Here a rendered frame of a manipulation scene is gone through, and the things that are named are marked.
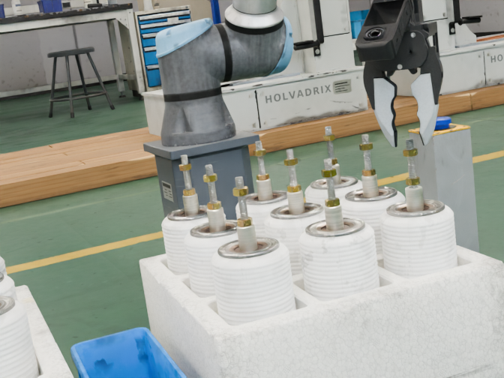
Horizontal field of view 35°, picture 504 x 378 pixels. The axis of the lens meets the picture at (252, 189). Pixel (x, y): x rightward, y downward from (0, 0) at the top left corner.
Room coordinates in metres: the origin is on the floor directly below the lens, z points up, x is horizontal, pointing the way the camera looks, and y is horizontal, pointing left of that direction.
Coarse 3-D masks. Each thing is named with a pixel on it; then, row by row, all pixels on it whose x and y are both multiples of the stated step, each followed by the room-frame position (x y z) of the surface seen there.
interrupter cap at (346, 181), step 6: (318, 180) 1.26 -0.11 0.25; (324, 180) 1.26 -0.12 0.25; (342, 180) 1.25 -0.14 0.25; (348, 180) 1.24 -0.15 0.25; (354, 180) 1.23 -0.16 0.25; (312, 186) 1.23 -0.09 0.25; (318, 186) 1.22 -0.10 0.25; (324, 186) 1.22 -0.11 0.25; (336, 186) 1.20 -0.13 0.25; (342, 186) 1.20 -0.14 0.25; (348, 186) 1.20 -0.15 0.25
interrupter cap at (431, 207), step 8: (424, 200) 1.04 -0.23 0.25; (432, 200) 1.04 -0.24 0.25; (392, 208) 1.02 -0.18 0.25; (400, 208) 1.02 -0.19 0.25; (424, 208) 1.01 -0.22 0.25; (432, 208) 1.00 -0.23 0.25; (440, 208) 0.99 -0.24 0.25; (400, 216) 0.99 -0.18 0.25; (408, 216) 0.98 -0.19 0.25; (416, 216) 0.98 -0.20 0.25
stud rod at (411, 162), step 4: (408, 140) 1.01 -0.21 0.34; (412, 140) 1.01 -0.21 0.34; (408, 144) 1.01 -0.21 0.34; (412, 144) 1.01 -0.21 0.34; (408, 148) 1.01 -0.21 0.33; (412, 148) 1.01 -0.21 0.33; (408, 160) 1.01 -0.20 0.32; (412, 160) 1.01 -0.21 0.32; (408, 164) 1.01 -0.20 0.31; (412, 164) 1.01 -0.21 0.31; (412, 168) 1.01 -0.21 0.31; (412, 172) 1.01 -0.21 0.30; (412, 176) 1.01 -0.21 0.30
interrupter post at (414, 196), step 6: (420, 186) 1.02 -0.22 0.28; (408, 192) 1.01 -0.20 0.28; (414, 192) 1.00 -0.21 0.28; (420, 192) 1.01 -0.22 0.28; (408, 198) 1.01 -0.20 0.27; (414, 198) 1.00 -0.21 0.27; (420, 198) 1.01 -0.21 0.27; (408, 204) 1.01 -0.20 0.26; (414, 204) 1.00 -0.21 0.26; (420, 204) 1.01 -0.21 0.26; (408, 210) 1.01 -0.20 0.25; (414, 210) 1.00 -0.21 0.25; (420, 210) 1.00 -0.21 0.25
